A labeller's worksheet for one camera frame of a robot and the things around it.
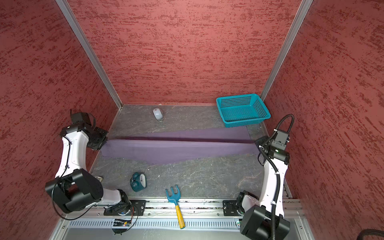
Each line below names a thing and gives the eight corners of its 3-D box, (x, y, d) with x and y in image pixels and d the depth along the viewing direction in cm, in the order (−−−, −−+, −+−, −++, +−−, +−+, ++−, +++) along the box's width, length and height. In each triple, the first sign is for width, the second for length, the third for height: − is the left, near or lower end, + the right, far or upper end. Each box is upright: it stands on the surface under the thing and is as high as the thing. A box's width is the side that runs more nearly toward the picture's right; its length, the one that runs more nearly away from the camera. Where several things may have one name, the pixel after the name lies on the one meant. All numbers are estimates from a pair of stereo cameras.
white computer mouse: (153, 121, 112) (151, 114, 106) (155, 115, 116) (153, 108, 110) (162, 122, 112) (160, 114, 106) (163, 115, 116) (161, 108, 110)
